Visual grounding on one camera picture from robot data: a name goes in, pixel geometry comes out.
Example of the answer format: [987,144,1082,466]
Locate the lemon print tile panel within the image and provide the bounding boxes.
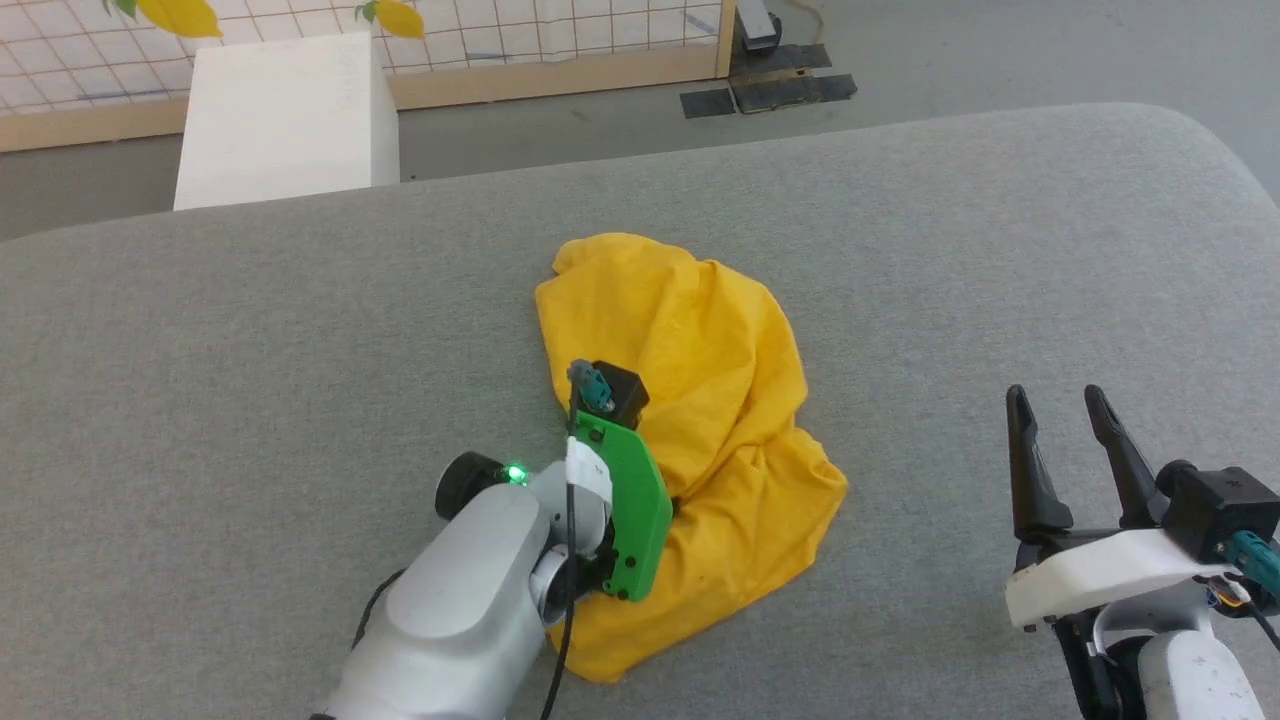
[0,0,738,154]

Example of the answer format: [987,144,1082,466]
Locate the large black floor mat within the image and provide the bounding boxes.
[728,43,859,114]

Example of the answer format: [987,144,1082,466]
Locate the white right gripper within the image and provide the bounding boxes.
[1005,384,1221,631]

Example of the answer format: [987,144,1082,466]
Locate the grey fabric sofa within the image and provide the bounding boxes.
[0,103,1280,720]

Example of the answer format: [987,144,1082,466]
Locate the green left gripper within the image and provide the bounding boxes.
[573,410,674,603]

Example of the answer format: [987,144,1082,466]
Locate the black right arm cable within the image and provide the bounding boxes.
[1208,578,1280,656]

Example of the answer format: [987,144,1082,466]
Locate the white box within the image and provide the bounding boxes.
[173,31,402,212]

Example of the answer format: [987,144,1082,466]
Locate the small black floor mat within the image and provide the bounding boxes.
[680,88,738,120]

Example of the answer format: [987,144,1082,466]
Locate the yellow garment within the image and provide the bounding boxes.
[535,233,849,684]

